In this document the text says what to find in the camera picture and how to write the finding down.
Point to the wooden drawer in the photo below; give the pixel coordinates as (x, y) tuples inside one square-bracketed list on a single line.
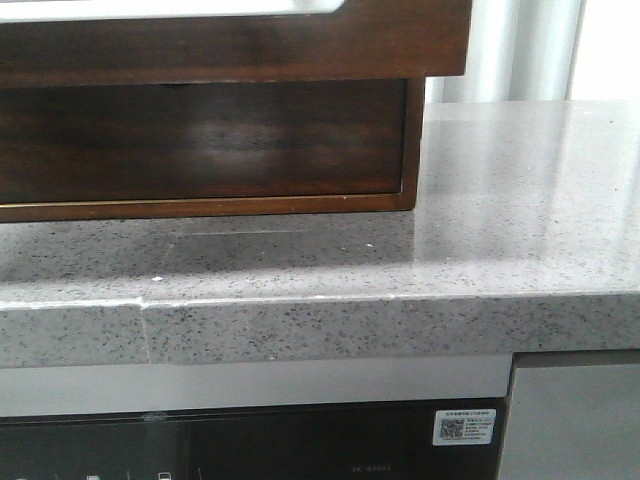
[(360, 40)]

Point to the dark wooden drawer cabinet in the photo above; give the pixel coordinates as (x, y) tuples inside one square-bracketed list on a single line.
[(249, 148)]

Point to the black built-in appliance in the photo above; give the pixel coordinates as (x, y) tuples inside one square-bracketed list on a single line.
[(370, 440)]

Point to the white QR code sticker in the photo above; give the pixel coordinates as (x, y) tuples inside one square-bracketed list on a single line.
[(464, 427)]

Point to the grey curtain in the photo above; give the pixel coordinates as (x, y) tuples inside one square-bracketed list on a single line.
[(547, 51)]

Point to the grey cabinet door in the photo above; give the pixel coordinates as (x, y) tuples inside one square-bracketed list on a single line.
[(573, 415)]

